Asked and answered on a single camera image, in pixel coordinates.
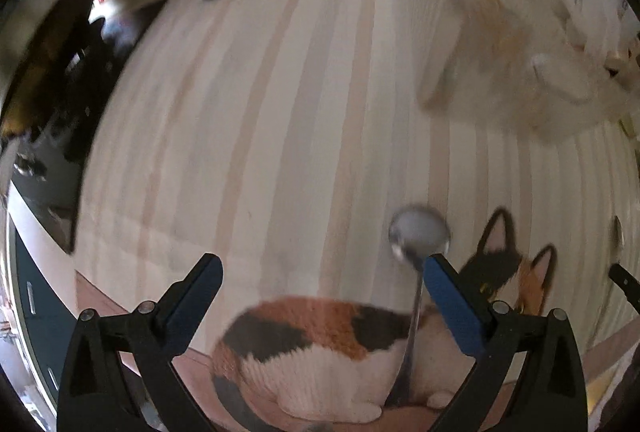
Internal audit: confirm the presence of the striped cat print tablecloth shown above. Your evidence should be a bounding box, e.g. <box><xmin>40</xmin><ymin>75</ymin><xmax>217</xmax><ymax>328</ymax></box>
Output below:
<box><xmin>75</xmin><ymin>0</ymin><xmax>640</xmax><ymax>432</ymax></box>

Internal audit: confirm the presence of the metal spoon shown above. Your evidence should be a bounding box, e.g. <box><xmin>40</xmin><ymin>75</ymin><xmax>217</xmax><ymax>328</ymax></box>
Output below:
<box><xmin>387</xmin><ymin>203</ymin><xmax>452</xmax><ymax>408</ymax></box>
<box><xmin>611</xmin><ymin>215</ymin><xmax>625</xmax><ymax>260</ymax></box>

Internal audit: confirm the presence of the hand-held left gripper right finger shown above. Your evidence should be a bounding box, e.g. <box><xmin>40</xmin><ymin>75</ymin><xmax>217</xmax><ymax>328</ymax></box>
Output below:
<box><xmin>423</xmin><ymin>253</ymin><xmax>589</xmax><ymax>432</ymax></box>

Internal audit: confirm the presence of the dark teal cabinet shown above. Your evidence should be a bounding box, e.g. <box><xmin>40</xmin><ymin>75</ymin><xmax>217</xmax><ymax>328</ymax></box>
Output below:
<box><xmin>5</xmin><ymin>207</ymin><xmax>101</xmax><ymax>418</ymax></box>

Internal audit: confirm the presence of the black gas stove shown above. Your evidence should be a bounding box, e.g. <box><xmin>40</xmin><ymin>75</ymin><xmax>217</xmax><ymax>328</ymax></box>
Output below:
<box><xmin>0</xmin><ymin>17</ymin><xmax>166</xmax><ymax>255</ymax></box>

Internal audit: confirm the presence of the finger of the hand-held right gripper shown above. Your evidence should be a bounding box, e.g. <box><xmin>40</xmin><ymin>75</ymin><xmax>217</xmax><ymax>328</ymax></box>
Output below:
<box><xmin>609</xmin><ymin>263</ymin><xmax>640</xmax><ymax>309</ymax></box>

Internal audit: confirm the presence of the white dish rack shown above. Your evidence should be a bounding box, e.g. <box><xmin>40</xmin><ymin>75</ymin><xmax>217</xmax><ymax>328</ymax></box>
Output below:
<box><xmin>402</xmin><ymin>0</ymin><xmax>626</xmax><ymax>143</ymax></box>

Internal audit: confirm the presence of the steel wok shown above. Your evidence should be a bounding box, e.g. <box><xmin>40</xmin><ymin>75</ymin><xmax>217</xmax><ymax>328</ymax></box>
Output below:
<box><xmin>0</xmin><ymin>0</ymin><xmax>98</xmax><ymax>143</ymax></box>

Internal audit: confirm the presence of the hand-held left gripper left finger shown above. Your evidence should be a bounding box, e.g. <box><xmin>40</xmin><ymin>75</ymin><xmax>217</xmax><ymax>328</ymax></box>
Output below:
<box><xmin>56</xmin><ymin>253</ymin><xmax>224</xmax><ymax>432</ymax></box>

